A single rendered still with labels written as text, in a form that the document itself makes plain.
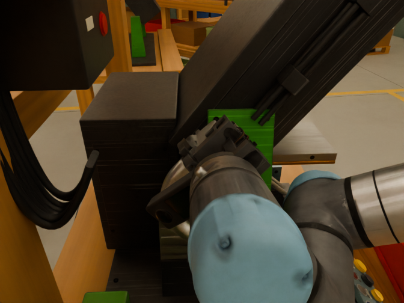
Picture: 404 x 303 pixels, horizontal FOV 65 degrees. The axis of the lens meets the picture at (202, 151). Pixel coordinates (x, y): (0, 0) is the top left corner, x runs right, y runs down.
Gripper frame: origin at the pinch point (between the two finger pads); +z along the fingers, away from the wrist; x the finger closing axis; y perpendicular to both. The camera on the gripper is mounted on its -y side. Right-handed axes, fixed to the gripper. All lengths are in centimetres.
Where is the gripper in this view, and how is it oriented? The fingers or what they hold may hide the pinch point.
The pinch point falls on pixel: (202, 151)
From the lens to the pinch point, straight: 52.7
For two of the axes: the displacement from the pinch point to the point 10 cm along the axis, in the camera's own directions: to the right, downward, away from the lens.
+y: 7.1, -6.9, -1.5
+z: -0.5, -2.6, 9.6
